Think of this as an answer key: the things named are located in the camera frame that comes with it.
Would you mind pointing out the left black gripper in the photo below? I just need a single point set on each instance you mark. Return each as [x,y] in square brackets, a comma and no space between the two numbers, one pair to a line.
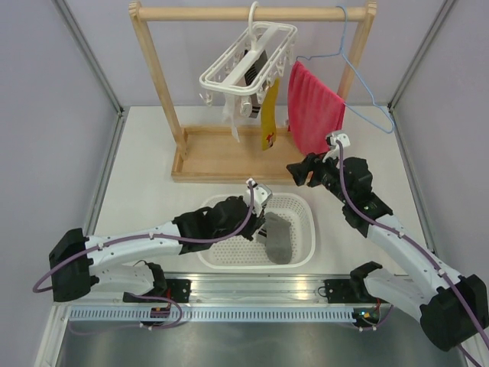
[255,222]

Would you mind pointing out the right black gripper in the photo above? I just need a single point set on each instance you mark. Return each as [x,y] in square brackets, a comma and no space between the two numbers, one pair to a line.
[311,162]

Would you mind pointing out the grey striped-cuff sock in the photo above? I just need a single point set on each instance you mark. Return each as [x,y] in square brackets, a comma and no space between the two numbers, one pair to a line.
[275,236]

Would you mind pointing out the black white-striped sock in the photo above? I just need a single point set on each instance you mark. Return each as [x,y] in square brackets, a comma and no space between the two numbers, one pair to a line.
[249,77]

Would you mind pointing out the white plastic clip hanger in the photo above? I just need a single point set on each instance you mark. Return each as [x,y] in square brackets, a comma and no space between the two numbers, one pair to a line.
[227,73]

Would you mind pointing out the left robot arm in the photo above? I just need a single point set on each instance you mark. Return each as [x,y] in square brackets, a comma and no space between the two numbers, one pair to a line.
[81,264]

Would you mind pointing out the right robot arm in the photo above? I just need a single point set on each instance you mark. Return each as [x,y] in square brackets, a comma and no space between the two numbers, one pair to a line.
[449,307]

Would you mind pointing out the white perforated plastic basket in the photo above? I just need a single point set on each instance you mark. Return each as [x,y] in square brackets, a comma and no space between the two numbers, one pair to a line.
[239,254]

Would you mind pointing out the pink towel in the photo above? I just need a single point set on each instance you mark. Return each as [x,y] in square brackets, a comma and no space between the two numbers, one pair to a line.
[314,110]

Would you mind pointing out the yellow bear sock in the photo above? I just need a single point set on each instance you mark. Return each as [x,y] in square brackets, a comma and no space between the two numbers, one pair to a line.
[268,122]

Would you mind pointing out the wooden clothes rack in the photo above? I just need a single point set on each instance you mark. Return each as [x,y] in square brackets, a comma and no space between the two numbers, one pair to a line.
[208,153]

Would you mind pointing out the white sock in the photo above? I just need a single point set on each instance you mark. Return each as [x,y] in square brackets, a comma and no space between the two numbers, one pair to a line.
[230,114]

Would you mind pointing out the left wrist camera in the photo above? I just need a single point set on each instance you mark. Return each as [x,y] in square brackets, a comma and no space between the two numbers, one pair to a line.
[261,191]

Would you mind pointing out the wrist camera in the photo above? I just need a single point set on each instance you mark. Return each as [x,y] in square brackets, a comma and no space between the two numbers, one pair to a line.
[261,191]
[333,139]

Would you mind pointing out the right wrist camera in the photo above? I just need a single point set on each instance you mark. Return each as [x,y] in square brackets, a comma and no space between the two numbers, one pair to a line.
[333,139]

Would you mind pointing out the aluminium mounting rail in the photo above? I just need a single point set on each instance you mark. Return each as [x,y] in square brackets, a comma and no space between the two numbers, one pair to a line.
[248,290]

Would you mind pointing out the white slotted cable duct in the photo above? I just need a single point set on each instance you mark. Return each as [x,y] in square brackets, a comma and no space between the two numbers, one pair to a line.
[207,314]

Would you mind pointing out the blue wire hanger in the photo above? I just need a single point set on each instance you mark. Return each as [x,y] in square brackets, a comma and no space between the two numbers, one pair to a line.
[352,60]

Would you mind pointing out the right aluminium frame post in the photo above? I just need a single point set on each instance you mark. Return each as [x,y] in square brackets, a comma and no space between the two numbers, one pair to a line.
[435,27]

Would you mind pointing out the aluminium frame post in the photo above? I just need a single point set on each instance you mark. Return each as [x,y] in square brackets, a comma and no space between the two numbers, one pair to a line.
[435,27]
[81,42]

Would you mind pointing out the left aluminium frame post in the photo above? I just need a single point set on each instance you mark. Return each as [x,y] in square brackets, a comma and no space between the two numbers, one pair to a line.
[81,42]

